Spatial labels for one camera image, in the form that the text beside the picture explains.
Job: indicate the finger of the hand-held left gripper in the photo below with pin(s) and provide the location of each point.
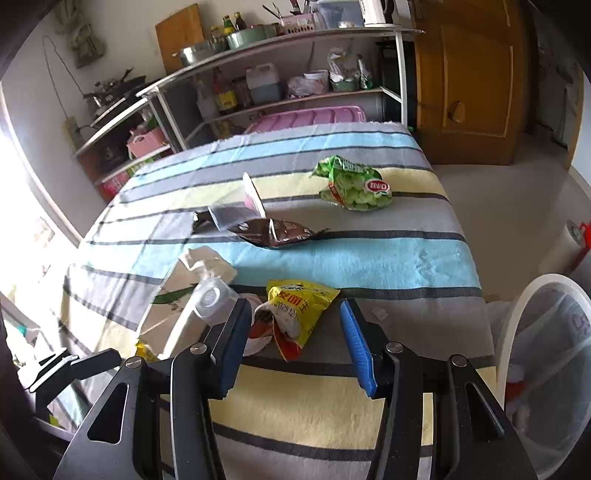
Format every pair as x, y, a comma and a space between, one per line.
87, 367
44, 369

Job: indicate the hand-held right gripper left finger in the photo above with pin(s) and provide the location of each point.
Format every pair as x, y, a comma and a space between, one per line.
233, 346

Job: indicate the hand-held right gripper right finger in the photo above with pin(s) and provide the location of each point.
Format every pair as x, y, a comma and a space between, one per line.
358, 350

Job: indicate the small clear plastic cup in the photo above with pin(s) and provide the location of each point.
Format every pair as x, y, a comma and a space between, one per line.
210, 297

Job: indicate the gold snack wrapper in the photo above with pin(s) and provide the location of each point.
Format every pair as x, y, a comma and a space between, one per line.
145, 351

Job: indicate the beige paper bag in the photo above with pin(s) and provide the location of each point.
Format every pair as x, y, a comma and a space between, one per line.
180, 295

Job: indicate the yellow red snack packet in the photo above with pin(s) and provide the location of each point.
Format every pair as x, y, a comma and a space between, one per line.
300, 304

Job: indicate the dark brown snack packet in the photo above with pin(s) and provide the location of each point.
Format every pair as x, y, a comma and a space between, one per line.
277, 230

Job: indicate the lidded clear plastic cup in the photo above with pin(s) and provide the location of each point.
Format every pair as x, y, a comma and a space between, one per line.
231, 214

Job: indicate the red plastic bag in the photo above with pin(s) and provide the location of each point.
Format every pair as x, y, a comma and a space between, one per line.
515, 390

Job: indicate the green snack packet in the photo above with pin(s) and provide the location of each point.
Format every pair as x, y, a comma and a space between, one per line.
355, 184

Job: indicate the white trash bin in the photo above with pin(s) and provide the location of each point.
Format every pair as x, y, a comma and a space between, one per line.
554, 323

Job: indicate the white paper scrap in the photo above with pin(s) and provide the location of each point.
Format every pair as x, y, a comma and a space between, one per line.
380, 315

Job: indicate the striped tablecloth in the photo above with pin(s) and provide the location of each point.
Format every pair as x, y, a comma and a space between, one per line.
392, 267

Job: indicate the pink cardboard box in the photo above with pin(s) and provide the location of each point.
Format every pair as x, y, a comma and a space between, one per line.
115, 182

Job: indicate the pink woven basket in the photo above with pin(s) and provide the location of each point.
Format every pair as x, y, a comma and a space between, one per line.
145, 143

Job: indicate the metal kitchen shelf rack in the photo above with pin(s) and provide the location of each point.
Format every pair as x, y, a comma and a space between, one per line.
400, 69
168, 122

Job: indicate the pink plastic box lid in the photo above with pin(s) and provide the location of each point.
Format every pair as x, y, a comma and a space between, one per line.
304, 119

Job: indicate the white plastic bottle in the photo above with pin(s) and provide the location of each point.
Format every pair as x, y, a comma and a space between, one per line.
205, 104

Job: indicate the red cap sauce bottle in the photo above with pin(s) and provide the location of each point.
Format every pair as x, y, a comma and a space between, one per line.
225, 97

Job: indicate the red plastic object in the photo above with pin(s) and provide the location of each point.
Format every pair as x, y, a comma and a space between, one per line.
582, 233

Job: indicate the glass jar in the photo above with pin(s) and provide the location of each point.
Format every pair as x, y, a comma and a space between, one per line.
241, 92

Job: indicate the wooden door ornament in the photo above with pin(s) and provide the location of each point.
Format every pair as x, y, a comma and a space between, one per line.
455, 110

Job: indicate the plastic oil jug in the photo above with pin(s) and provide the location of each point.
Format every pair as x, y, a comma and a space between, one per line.
263, 85

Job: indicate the knotted clear plastic bag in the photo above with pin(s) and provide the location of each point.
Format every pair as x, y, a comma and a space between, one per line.
298, 86

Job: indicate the steel pot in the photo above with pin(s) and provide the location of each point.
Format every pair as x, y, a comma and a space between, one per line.
99, 97

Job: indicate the white plastic tub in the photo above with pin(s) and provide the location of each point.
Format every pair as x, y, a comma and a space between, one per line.
318, 81

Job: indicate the green pouch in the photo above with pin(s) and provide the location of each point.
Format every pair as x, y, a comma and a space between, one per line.
364, 71

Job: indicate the black wok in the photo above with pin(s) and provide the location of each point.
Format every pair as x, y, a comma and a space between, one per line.
129, 82

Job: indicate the wooden door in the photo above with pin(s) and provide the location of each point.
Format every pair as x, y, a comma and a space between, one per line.
475, 92

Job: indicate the crumpled white plastic bag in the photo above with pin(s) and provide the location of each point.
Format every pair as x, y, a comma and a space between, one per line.
341, 64

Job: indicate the steel mixing basin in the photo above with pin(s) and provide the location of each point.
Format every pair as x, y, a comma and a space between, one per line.
198, 53

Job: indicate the pale green pot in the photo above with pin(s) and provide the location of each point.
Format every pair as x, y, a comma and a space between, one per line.
251, 37

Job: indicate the small seasoning bottle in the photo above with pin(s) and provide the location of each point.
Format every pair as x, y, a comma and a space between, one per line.
216, 33

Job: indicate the wooden cutting board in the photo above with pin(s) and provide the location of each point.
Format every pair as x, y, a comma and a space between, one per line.
180, 37

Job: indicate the hanging cloth bag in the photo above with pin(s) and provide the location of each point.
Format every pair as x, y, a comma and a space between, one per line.
87, 46

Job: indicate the yellow cap sauce bottle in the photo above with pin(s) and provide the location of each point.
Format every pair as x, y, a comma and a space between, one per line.
228, 25

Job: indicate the dark sauce bottle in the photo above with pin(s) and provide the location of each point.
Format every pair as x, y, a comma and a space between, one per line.
239, 22

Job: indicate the pink utensil holder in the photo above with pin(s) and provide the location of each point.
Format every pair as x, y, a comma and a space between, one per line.
300, 23

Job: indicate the dark chopsticks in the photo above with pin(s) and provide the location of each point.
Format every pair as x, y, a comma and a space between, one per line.
272, 11

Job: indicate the clear plastic storage box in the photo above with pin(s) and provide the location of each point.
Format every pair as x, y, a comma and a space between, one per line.
339, 14

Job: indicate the white electric kettle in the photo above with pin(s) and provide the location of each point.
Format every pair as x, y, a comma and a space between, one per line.
371, 11

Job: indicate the wall power strip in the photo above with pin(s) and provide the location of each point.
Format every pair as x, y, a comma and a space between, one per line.
71, 134

